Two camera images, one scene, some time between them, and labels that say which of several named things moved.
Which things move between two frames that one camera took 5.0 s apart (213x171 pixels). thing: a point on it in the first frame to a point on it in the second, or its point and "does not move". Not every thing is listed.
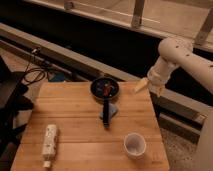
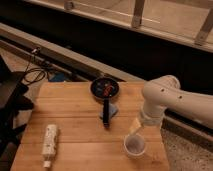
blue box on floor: [58, 77] does not move
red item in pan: [107, 90] does not move
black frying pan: [105, 88] does not move
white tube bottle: [49, 144] does not move
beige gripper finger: [143, 83] to [136, 124]
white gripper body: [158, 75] to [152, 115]
